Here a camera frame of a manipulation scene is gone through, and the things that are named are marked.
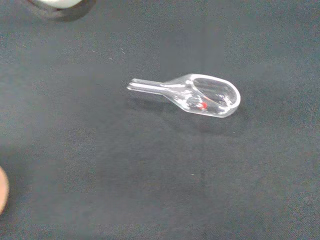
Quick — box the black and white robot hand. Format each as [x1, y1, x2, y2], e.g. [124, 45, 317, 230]
[27, 0, 96, 23]

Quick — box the clear glass weighing funnel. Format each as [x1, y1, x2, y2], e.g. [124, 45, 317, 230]
[126, 73, 241, 119]

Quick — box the black bench cloth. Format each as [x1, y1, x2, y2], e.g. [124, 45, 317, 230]
[0, 0, 320, 240]

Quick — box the cork flask ring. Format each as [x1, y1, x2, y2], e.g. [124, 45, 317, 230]
[0, 165, 10, 216]

